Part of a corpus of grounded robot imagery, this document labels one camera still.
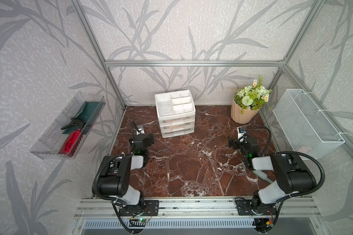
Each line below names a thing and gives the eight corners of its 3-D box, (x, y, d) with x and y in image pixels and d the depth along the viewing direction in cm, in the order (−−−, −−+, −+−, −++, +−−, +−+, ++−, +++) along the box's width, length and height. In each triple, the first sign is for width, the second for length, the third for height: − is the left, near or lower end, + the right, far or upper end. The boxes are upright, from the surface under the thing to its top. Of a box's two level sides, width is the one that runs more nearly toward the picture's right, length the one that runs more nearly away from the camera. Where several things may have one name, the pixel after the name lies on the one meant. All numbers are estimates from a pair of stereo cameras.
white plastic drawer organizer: (162, 138, 103) (156, 114, 83) (160, 118, 115) (154, 93, 95) (194, 134, 106) (196, 109, 86) (189, 114, 118) (190, 89, 98)
